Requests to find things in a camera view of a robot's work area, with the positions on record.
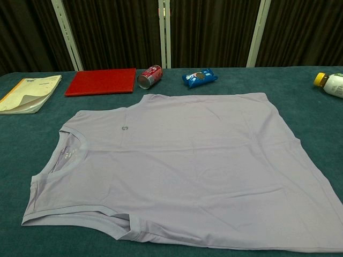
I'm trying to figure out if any red soda can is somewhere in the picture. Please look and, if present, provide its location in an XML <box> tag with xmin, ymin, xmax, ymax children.
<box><xmin>137</xmin><ymin>64</ymin><xmax>163</xmax><ymax>90</ymax></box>

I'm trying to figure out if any teal table cover cloth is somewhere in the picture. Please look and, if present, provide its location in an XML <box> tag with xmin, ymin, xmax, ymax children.
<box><xmin>0</xmin><ymin>66</ymin><xmax>343</xmax><ymax>257</ymax></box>

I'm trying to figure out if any blue cookie packet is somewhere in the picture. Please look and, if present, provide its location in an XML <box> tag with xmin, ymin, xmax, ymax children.
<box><xmin>182</xmin><ymin>67</ymin><xmax>219</xmax><ymax>89</ymax></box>

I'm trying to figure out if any cream notebook with yellow spine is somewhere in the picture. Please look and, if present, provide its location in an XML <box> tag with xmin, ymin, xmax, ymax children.
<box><xmin>0</xmin><ymin>74</ymin><xmax>63</xmax><ymax>115</ymax></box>

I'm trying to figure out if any dark curtain panel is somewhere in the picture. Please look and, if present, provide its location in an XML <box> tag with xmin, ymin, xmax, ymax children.
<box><xmin>62</xmin><ymin>0</ymin><xmax>161</xmax><ymax>72</ymax></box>
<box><xmin>256</xmin><ymin>0</ymin><xmax>343</xmax><ymax>67</ymax></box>
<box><xmin>0</xmin><ymin>0</ymin><xmax>74</xmax><ymax>75</ymax></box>
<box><xmin>170</xmin><ymin>0</ymin><xmax>262</xmax><ymax>69</ymax></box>

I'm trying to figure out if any red flat board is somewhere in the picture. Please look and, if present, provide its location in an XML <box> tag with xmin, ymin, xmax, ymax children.
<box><xmin>64</xmin><ymin>67</ymin><xmax>137</xmax><ymax>97</ymax></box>

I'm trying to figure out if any lavender sleeveless top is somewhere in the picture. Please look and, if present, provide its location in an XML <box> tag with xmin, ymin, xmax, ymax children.
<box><xmin>20</xmin><ymin>92</ymin><xmax>343</xmax><ymax>251</ymax></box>

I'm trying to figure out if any white bottle with yellow cap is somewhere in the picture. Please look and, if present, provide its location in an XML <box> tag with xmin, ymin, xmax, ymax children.
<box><xmin>313</xmin><ymin>72</ymin><xmax>343</xmax><ymax>99</ymax></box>

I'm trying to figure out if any white screen frame post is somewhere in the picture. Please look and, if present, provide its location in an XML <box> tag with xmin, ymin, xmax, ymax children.
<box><xmin>245</xmin><ymin>0</ymin><xmax>272</xmax><ymax>68</ymax></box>
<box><xmin>158</xmin><ymin>0</ymin><xmax>172</xmax><ymax>69</ymax></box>
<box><xmin>50</xmin><ymin>0</ymin><xmax>83</xmax><ymax>72</ymax></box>

